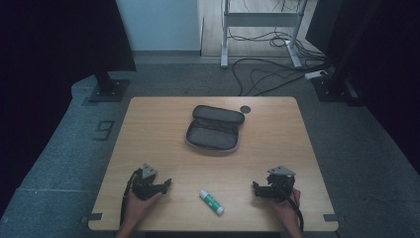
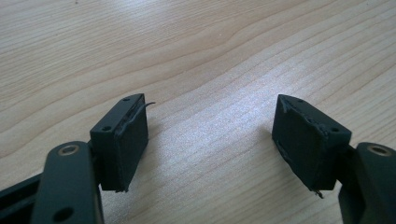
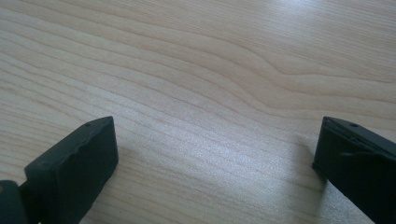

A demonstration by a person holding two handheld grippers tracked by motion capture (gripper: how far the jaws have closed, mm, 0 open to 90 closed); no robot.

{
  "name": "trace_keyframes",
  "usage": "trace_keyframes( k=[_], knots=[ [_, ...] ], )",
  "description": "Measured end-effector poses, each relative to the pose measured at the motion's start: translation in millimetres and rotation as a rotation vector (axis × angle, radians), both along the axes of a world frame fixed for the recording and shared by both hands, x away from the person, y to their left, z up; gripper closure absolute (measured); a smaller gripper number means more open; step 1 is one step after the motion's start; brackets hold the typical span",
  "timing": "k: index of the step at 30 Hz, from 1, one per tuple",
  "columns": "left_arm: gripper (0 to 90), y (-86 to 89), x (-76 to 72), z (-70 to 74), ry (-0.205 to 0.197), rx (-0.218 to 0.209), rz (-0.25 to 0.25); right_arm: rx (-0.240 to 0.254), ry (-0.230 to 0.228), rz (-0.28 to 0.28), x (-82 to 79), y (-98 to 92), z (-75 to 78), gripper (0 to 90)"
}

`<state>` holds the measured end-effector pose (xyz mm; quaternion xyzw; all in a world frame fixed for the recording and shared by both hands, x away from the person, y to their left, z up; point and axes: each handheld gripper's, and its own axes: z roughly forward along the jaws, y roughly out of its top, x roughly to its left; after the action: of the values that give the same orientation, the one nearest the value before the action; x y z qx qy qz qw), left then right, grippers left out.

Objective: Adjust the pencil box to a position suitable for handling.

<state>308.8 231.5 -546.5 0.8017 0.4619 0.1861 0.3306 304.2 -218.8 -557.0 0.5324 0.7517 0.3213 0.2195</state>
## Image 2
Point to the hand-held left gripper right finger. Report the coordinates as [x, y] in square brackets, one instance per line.
[306, 146]

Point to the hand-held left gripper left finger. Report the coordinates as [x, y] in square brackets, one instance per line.
[124, 146]

